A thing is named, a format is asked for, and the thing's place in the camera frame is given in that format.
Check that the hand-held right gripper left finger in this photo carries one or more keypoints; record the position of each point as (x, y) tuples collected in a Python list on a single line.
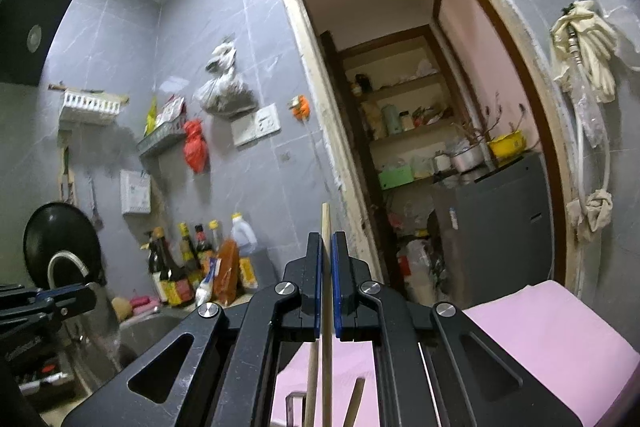
[(317, 287)]

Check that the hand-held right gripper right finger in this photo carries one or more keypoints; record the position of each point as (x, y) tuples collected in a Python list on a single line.
[(338, 287)]

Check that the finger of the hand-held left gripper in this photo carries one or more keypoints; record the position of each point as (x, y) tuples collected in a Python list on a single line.
[(60, 293), (75, 304)]

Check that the wooden chopstick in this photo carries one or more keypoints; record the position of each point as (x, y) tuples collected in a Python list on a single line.
[(311, 382), (326, 227), (354, 404)]

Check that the yellow sponge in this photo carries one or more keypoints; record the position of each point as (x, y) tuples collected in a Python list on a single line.
[(121, 308)]

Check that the black wok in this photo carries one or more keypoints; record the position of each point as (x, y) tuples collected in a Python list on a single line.
[(50, 232)]

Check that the pink sponge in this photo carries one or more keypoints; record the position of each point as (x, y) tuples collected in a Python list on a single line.
[(145, 304)]

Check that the clear plastic bag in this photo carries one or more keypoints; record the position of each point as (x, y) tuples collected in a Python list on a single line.
[(415, 269)]

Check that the metal sink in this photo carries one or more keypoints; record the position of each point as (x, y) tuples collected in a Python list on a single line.
[(150, 334)]

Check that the clear oil jug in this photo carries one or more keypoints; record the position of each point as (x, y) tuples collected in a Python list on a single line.
[(245, 237)]

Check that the hanging metal spatula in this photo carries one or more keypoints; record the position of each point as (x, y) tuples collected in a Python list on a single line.
[(96, 212)]

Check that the dark glass bottle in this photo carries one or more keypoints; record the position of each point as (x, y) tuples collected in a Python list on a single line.
[(156, 267)]

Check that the orange sauce pouch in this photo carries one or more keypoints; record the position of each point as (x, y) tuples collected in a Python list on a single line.
[(227, 272)]

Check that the white squeeze tube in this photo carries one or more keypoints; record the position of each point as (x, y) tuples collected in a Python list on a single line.
[(207, 287)]

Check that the wooden knife holder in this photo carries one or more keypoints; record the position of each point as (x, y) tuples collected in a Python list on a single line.
[(67, 182)]

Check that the small yellow cap bottle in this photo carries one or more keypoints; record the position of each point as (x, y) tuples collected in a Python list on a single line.
[(215, 237)]

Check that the red cap dark bottle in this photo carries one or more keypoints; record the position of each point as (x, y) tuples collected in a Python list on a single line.
[(202, 247)]

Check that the green box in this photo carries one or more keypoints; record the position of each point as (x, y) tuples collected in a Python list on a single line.
[(395, 178)]

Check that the yellow cap sauce bottle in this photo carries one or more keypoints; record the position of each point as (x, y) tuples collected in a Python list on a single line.
[(189, 257)]

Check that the grey cabinet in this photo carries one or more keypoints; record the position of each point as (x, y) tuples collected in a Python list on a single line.
[(490, 232)]

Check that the white power socket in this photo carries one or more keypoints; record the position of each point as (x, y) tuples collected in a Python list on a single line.
[(257, 127)]

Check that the metal pot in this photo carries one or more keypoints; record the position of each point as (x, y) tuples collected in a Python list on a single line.
[(467, 161)]

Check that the red plastic bag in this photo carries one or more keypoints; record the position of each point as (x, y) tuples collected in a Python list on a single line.
[(195, 147)]

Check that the pink floral blanket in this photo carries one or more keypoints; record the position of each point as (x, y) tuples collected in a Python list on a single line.
[(525, 332)]

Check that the yellow packet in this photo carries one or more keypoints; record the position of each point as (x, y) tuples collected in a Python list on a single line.
[(151, 119)]

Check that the wooden pantry shelves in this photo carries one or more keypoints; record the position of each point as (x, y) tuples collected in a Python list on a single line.
[(395, 94)]

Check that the silver red packet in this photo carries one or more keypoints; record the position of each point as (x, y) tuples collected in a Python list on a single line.
[(171, 114)]

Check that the clear bag of dried goods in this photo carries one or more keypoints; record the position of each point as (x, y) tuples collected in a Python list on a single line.
[(227, 94)]

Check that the yellow bowl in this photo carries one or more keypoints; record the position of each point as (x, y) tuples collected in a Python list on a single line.
[(506, 147)]

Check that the dry plant branches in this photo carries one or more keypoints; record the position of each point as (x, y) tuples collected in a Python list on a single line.
[(490, 122)]

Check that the knotted beige rag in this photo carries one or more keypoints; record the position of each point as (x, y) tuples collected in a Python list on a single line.
[(592, 212)]

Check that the black range hood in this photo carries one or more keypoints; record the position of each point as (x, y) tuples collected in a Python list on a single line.
[(25, 7)]

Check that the clear plastic wrap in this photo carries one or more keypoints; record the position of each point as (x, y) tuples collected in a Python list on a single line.
[(590, 112)]

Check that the hanging cream rag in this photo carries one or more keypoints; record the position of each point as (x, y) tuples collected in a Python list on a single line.
[(595, 47)]

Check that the white wall box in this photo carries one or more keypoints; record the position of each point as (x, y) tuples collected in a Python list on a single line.
[(135, 192)]

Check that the orange wall hook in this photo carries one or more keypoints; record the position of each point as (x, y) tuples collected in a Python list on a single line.
[(300, 108)]

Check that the white wall rack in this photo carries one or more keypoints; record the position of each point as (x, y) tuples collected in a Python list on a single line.
[(90, 107)]

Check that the pale door frame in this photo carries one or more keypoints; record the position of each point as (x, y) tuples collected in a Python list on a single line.
[(302, 57)]

